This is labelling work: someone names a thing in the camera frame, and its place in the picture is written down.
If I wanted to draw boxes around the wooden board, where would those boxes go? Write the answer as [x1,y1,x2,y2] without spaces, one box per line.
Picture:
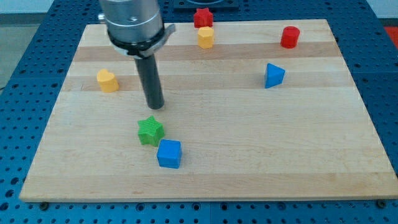
[19,19,397,203]

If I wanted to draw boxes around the yellow hexagon block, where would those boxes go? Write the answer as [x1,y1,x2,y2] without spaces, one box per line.
[197,27,215,49]

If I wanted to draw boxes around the yellow heart block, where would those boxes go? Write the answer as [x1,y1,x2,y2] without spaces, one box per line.
[96,69,119,93]

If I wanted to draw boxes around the blue cube block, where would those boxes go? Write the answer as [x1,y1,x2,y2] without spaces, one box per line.
[157,139,182,169]

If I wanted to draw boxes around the green star block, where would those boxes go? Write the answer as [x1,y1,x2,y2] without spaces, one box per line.
[137,116,165,147]

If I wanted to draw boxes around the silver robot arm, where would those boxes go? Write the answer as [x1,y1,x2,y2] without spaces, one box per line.
[98,0,176,110]

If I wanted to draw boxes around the red cylinder block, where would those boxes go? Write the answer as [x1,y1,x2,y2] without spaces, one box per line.
[280,26,300,49]

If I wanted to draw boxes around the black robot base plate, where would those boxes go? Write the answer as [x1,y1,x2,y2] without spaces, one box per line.
[172,0,239,10]

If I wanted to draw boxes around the blue triangle block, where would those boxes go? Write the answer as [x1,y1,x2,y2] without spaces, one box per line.
[264,63,285,88]

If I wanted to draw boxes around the red star block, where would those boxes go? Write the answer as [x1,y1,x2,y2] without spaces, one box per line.
[193,7,213,28]

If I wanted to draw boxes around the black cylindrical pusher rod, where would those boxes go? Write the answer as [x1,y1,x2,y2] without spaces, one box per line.
[134,55,164,110]

